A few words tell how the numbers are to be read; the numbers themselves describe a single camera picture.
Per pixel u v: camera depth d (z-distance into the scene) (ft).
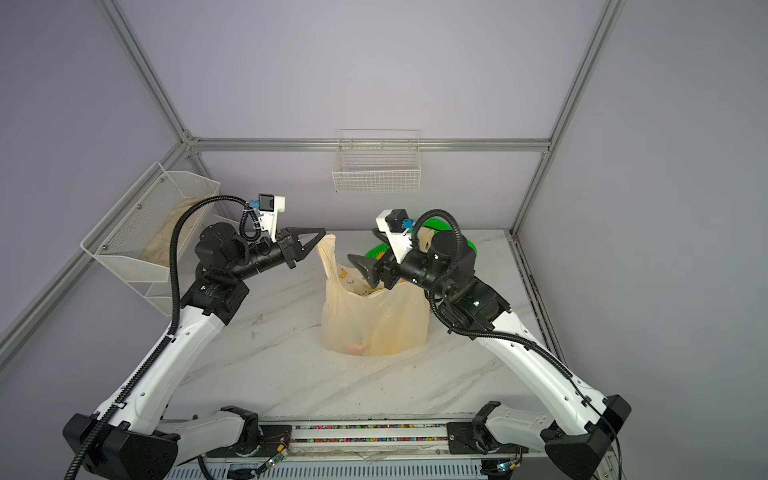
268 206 1.80
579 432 1.24
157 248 2.46
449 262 1.44
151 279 2.19
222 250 1.60
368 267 1.66
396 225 1.53
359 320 2.41
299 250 1.95
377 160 3.12
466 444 2.39
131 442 1.19
